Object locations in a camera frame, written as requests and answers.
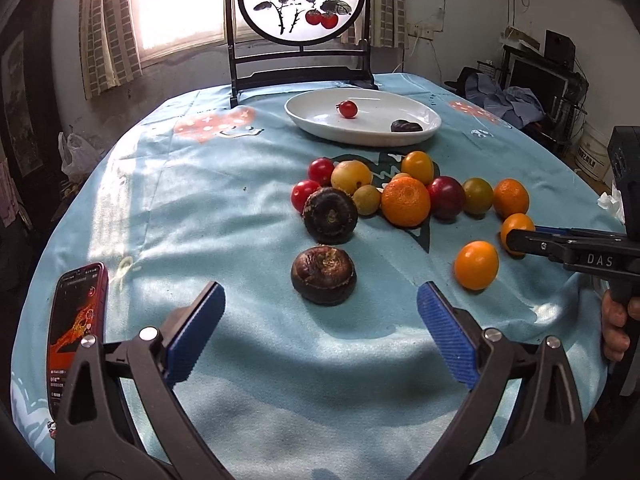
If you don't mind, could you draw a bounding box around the small yellow-green tomato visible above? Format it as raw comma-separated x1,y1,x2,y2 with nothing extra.
352,184,381,217

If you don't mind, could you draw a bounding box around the left checkered curtain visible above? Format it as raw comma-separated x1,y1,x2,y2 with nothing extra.
78,0,141,100

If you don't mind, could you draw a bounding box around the smartphone in red case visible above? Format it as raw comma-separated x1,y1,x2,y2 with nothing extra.
47,262,108,420

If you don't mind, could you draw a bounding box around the right hand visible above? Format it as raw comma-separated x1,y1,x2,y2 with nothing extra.
601,290,640,362

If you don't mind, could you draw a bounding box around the red cherry tomato with stem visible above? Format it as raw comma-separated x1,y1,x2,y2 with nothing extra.
336,100,358,119

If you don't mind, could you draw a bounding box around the checkered curtain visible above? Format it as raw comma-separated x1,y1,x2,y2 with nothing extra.
370,0,406,49
78,0,141,100

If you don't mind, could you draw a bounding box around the orange-yellow tomato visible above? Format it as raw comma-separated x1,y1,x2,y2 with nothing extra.
401,151,435,186

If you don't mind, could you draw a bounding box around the light blue patterned tablecloth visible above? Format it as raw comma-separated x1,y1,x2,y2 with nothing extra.
11,87,606,479

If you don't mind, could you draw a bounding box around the white oval plate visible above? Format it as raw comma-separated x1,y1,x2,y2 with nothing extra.
284,88,442,148

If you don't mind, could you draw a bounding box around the small orange tomato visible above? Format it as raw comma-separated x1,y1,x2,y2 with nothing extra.
499,212,536,256
454,240,499,292

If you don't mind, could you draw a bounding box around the yellow spotted tomato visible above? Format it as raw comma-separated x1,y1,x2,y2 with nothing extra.
331,159,372,195

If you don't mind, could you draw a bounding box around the green-brown tomato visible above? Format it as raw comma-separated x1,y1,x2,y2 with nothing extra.
462,178,494,216

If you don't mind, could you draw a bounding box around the dark framed picture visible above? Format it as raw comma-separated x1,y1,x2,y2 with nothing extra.
1,0,64,182

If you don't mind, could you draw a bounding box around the white cable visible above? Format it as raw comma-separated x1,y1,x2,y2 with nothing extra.
402,0,452,86

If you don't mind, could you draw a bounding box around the blue clothes pile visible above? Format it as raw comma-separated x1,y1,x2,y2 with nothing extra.
464,73,546,129

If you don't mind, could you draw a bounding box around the large orange mandarin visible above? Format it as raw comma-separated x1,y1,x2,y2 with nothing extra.
381,177,431,228

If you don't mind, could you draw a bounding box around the right checkered curtain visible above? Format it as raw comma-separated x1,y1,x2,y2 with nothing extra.
370,0,406,49

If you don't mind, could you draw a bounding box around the dark brown water chestnut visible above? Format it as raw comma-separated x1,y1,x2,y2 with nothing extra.
290,245,357,307

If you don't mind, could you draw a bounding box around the round painted screen on stand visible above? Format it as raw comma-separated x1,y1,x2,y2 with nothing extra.
224,0,375,107

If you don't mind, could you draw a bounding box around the white plastic bag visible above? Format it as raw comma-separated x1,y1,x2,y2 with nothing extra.
58,132,102,183

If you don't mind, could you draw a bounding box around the dark purple-red tomato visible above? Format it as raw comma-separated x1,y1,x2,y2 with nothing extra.
427,176,466,221

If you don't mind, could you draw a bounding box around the white wall socket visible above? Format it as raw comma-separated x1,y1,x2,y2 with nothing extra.
406,22,434,41

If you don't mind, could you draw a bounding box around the black monitor and shelf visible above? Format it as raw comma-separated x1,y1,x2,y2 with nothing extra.
499,27,589,157

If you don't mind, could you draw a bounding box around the white bucket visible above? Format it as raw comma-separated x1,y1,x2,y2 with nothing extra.
575,122,611,181

